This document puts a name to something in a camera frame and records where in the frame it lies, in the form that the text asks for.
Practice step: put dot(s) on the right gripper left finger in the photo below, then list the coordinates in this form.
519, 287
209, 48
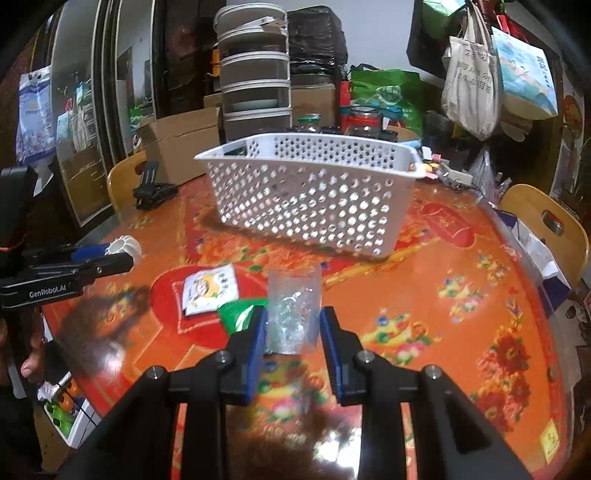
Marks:
227, 377

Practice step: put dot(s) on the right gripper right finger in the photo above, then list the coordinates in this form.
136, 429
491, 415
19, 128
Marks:
360, 377

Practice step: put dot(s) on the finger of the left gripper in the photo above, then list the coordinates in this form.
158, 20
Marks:
104, 266
89, 252

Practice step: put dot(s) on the white ribbed round object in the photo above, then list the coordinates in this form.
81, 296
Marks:
128, 245

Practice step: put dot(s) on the green foil snack bag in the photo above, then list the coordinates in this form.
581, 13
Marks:
235, 315

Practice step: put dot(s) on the white cartoon snack packet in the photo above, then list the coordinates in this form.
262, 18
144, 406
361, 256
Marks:
206, 290

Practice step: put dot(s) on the clear plastic bag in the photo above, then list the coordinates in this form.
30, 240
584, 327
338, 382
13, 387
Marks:
293, 311

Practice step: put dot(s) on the operator hand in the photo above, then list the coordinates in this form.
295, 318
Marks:
33, 367

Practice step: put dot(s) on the left wooden chair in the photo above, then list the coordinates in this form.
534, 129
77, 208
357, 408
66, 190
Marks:
123, 178

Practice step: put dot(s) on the wooden chair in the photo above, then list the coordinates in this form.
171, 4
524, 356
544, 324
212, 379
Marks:
554, 225
123, 178

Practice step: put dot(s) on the black folding phone stand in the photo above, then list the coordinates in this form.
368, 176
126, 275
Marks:
150, 193

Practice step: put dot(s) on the blue white hanging packet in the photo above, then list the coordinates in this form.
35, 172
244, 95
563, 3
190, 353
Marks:
35, 139

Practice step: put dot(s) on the red floral tablecloth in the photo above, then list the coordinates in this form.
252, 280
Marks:
455, 293

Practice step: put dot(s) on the white perforated plastic basket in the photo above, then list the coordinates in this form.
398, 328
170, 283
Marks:
331, 191

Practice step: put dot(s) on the blue white bag on chair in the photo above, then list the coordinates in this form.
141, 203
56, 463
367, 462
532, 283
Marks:
554, 281

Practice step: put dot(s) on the right wooden chair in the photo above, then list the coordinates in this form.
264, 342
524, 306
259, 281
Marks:
554, 225

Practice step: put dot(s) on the red lid glass jar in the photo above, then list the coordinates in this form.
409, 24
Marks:
364, 121

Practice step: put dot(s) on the green lid glass jar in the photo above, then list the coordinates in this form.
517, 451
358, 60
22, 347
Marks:
309, 123

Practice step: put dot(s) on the brown cardboard box behind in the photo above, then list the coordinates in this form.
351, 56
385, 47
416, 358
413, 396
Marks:
321, 100

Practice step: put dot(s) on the grey plastic drawer tower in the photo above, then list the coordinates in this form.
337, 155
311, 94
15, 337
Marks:
252, 42

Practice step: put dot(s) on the green shopping bag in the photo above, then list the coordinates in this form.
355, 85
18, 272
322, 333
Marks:
397, 94

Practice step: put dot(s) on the beige canvas tote bag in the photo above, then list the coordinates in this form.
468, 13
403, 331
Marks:
472, 92

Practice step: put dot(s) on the black plastic covered bundle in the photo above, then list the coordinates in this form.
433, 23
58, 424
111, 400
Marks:
315, 35

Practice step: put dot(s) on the blue illustrated tote bag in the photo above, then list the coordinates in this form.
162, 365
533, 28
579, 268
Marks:
528, 86

